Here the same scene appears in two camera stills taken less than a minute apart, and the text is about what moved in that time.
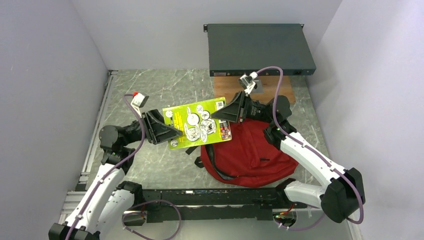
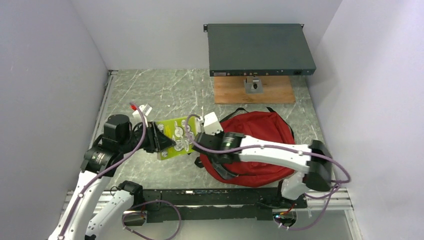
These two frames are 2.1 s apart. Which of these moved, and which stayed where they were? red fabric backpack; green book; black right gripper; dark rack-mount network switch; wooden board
Moved: black right gripper; green book
Stayed: red fabric backpack; dark rack-mount network switch; wooden board
